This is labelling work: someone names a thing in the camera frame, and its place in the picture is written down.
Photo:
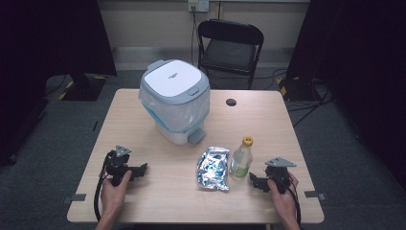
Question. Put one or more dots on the person's left hand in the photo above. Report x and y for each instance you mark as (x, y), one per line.
(112, 198)

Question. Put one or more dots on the person's right hand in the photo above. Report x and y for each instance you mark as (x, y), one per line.
(284, 201)

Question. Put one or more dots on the clear plastic bin liner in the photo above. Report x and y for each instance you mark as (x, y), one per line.
(178, 115)

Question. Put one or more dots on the silver foil snack bag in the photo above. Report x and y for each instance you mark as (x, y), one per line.
(212, 169)

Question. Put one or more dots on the black folding chair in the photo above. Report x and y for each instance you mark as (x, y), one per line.
(230, 54)

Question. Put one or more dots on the white wall socket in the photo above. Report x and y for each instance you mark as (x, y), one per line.
(198, 5)

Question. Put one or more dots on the black curtain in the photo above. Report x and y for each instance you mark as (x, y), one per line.
(48, 38)
(360, 48)

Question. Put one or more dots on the clear bottle with yellow cap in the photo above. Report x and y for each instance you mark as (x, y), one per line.
(241, 161)

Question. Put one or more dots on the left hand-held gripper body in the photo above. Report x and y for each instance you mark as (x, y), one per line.
(116, 163)

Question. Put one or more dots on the black stand base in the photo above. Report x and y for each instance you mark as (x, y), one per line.
(83, 88)
(297, 91)

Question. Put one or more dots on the white grey pedal trash bin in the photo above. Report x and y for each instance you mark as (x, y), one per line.
(174, 78)

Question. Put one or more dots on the black floor tape strip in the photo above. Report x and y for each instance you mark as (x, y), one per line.
(94, 126)

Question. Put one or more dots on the grey tape piece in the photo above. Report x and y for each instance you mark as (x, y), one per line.
(314, 194)
(76, 197)

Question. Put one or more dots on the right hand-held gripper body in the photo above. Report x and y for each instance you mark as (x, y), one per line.
(279, 174)

